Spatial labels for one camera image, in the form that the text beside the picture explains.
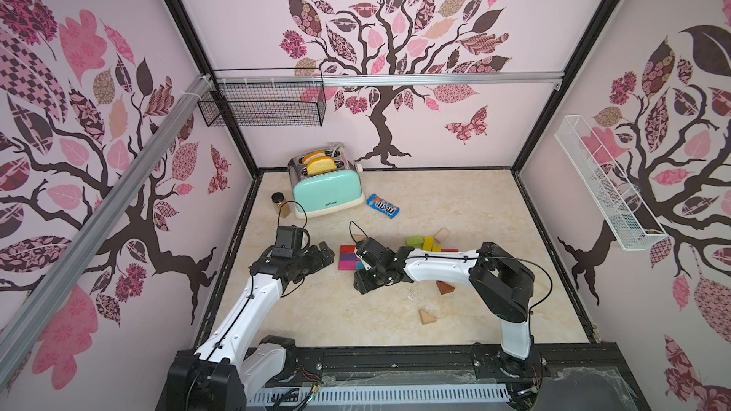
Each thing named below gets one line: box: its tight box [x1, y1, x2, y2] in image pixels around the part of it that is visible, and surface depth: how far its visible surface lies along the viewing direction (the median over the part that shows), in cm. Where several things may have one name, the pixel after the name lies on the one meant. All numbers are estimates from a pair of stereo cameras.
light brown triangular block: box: [418, 308, 437, 326], surface depth 83 cm
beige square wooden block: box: [433, 227, 451, 244], surface depth 100 cm
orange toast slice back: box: [301, 150, 327, 165], surface depth 100 cm
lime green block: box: [406, 235, 425, 248], surface depth 100 cm
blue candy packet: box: [365, 194, 401, 219], surface depth 109 cm
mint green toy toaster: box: [287, 149, 366, 219], surface depth 100 cm
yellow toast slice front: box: [306, 156, 338, 177], surface depth 97 cm
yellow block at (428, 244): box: [422, 235, 435, 252], surface depth 99 cm
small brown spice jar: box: [271, 191, 292, 219], surface depth 102 cm
